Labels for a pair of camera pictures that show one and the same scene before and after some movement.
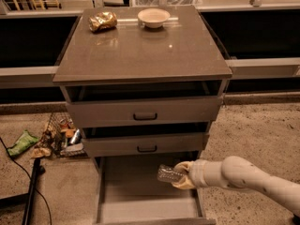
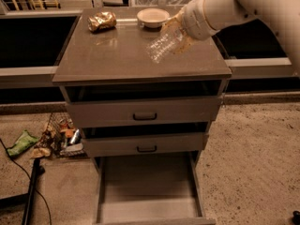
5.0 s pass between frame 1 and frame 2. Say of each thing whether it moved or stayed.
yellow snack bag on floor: stayed
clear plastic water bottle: moved
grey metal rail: stayed
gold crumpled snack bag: stayed
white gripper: moved
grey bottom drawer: stayed
